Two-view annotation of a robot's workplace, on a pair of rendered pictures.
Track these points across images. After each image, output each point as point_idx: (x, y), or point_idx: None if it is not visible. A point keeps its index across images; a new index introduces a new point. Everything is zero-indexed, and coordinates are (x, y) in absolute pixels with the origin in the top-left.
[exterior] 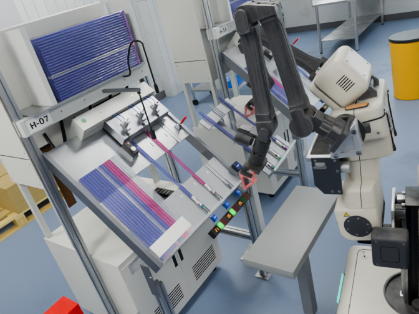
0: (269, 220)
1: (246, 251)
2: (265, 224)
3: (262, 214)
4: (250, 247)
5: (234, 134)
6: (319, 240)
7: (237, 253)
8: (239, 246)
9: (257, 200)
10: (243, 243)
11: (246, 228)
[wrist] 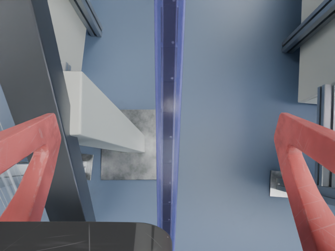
0: (223, 119)
1: (124, 112)
2: (209, 116)
3: (133, 150)
4: (137, 116)
5: (12, 60)
6: (189, 235)
7: (118, 96)
8: (136, 91)
9: (120, 149)
10: (146, 95)
11: (189, 82)
